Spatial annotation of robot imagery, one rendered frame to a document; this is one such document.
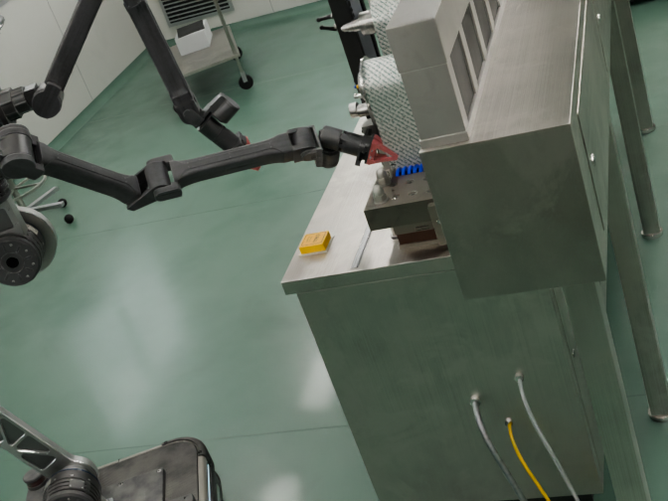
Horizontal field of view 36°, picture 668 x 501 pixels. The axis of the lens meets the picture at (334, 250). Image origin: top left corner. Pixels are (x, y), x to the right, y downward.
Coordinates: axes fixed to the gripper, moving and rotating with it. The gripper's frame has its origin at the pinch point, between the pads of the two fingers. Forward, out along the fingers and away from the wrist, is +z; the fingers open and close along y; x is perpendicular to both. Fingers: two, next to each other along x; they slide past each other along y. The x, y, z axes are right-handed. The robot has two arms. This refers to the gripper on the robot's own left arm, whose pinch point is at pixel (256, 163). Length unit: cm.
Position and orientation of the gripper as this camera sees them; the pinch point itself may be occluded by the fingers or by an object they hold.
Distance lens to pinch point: 303.1
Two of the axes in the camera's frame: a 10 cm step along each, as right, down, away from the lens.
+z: 7.3, 5.6, 3.8
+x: -6.7, 7.1, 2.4
